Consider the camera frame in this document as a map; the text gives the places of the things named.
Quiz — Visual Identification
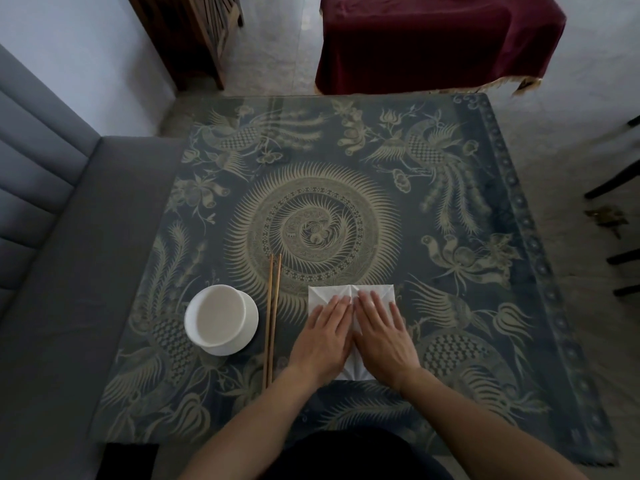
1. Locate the person's left hand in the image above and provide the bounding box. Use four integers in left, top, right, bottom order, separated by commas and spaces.
287, 294, 356, 391

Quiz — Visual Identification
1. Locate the person's right hand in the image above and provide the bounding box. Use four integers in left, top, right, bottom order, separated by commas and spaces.
352, 289, 423, 393

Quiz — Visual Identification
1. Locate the white paper napkin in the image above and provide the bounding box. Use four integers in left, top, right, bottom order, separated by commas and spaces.
307, 284, 396, 382

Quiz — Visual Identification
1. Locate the person's left forearm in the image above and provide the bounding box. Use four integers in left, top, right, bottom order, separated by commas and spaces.
177, 364, 321, 480

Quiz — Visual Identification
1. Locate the person's right forearm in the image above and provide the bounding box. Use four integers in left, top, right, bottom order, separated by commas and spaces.
397, 367, 589, 480

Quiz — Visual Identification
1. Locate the person's black clothing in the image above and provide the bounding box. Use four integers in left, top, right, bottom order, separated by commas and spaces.
259, 427, 453, 480

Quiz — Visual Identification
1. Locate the white saucer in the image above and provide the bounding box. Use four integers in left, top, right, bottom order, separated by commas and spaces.
199, 289, 260, 357

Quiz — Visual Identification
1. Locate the white ceramic bowl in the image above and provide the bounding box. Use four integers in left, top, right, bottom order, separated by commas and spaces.
183, 284, 249, 348

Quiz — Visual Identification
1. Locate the blue patterned tablecloth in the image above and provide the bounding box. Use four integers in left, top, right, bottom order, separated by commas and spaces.
89, 92, 619, 468

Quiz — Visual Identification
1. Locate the dark table leg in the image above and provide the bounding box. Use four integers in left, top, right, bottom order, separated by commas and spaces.
95, 443, 159, 480

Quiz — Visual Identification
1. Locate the brown debris on floor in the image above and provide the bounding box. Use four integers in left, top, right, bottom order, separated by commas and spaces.
585, 207, 630, 239

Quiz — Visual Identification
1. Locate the grey upholstered sofa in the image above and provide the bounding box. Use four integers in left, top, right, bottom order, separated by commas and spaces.
0, 44, 186, 480

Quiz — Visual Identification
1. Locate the dark red cloth table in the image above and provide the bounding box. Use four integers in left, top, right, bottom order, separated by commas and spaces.
315, 0, 567, 95

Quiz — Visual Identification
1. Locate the dark wooden cabinet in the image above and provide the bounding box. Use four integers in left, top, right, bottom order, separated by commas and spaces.
125, 0, 245, 91

